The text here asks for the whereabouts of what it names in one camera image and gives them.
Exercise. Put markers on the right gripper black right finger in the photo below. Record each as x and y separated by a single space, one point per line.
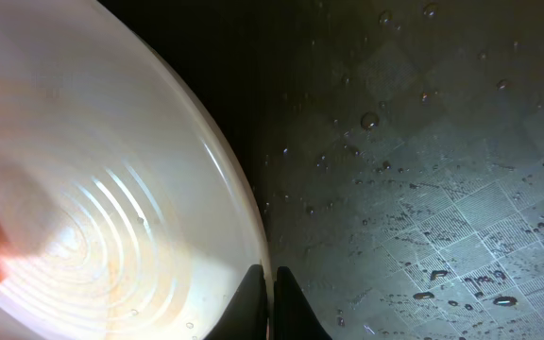
293 317

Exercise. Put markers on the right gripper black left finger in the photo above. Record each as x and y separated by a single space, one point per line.
246 316

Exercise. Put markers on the cream plate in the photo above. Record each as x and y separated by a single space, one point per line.
124 211

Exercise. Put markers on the dark brown serving tray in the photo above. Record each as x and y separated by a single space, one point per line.
395 149

